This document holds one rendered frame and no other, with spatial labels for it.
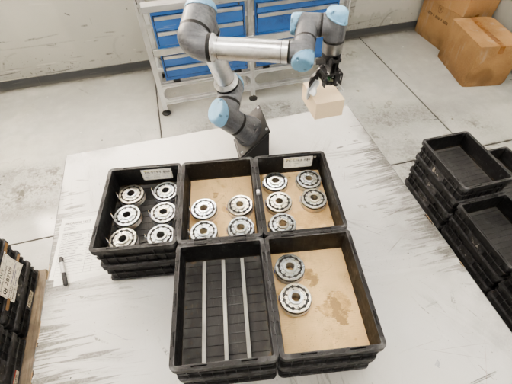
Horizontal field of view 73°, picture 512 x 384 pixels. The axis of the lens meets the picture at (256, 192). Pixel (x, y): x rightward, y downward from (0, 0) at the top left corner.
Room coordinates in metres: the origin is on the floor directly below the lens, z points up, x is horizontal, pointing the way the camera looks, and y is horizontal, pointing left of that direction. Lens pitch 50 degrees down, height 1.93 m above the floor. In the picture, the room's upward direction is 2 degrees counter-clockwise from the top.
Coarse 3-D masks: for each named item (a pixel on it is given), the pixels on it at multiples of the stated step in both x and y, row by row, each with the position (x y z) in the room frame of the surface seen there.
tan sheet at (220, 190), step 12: (204, 180) 1.02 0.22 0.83; (216, 180) 1.01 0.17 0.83; (228, 180) 1.01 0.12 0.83; (240, 180) 1.01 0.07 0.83; (192, 192) 0.95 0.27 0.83; (204, 192) 0.95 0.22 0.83; (216, 192) 0.94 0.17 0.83; (228, 192) 0.94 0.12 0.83; (240, 192) 0.94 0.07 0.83; (252, 192) 0.94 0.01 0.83; (192, 204) 0.88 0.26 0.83; (216, 204) 0.88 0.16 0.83; (192, 216) 0.82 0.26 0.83; (216, 216) 0.82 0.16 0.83; (228, 216) 0.81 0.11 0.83; (252, 216) 0.81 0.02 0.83
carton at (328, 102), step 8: (320, 80) 1.30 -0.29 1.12; (304, 88) 1.27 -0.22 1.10; (320, 88) 1.24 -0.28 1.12; (328, 88) 1.24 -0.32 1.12; (336, 88) 1.23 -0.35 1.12; (304, 96) 1.26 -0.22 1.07; (312, 96) 1.19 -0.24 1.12; (320, 96) 1.19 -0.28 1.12; (328, 96) 1.18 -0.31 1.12; (336, 96) 1.18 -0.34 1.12; (312, 104) 1.17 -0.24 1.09; (320, 104) 1.14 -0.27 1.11; (328, 104) 1.14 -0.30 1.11; (336, 104) 1.15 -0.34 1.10; (312, 112) 1.16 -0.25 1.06; (320, 112) 1.14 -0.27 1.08; (328, 112) 1.14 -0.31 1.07; (336, 112) 1.15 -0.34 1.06
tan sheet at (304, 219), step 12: (288, 180) 1.00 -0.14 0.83; (264, 192) 0.93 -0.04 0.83; (288, 192) 0.93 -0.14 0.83; (300, 192) 0.93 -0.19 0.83; (324, 192) 0.92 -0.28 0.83; (264, 204) 0.87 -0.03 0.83; (300, 204) 0.86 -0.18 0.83; (300, 216) 0.80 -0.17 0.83; (312, 216) 0.80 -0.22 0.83; (324, 216) 0.80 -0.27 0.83; (300, 228) 0.75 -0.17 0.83
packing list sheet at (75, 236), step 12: (96, 216) 0.94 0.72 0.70; (60, 228) 0.88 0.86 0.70; (72, 228) 0.88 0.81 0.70; (84, 228) 0.88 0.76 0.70; (60, 240) 0.82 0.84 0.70; (72, 240) 0.82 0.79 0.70; (84, 240) 0.81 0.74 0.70; (60, 252) 0.76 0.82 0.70; (72, 252) 0.76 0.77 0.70; (84, 252) 0.75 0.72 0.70; (72, 264) 0.70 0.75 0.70; (84, 264) 0.70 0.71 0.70; (96, 264) 0.70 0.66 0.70; (60, 276) 0.65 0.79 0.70; (72, 276) 0.65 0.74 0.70; (84, 276) 0.65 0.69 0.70
